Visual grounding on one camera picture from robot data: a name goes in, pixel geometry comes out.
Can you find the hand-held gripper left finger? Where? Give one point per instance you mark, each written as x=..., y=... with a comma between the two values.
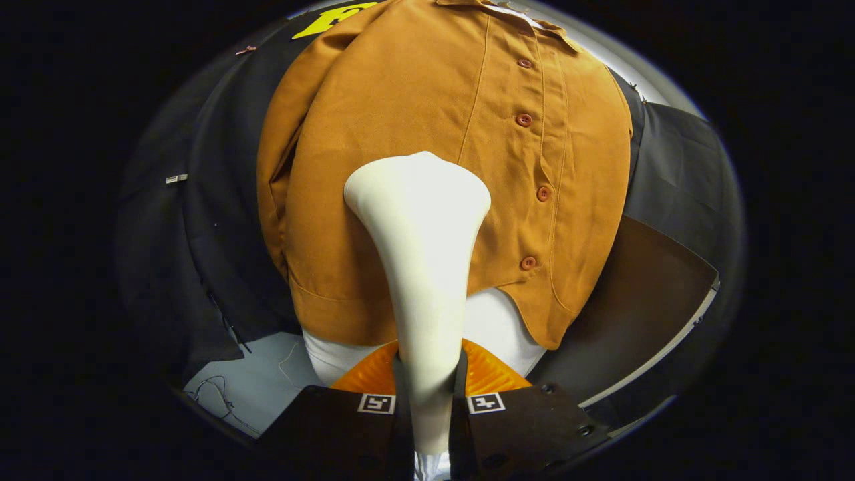
x=403, y=434

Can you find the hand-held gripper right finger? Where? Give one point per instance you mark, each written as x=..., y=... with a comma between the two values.
x=457, y=434

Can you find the orange button-up shirt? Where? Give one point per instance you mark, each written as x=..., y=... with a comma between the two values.
x=414, y=100

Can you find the white mannequin torso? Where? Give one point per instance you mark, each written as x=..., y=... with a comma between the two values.
x=494, y=321

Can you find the grey cabinet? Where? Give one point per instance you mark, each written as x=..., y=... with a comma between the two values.
x=634, y=300

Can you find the black backdrop cloth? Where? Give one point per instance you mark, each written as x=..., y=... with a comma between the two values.
x=200, y=234

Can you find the small silver clip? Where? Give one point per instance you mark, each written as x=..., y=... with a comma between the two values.
x=177, y=178

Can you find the row of small black clips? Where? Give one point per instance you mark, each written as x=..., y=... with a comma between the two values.
x=638, y=93

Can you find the small red clip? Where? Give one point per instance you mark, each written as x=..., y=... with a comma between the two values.
x=246, y=50

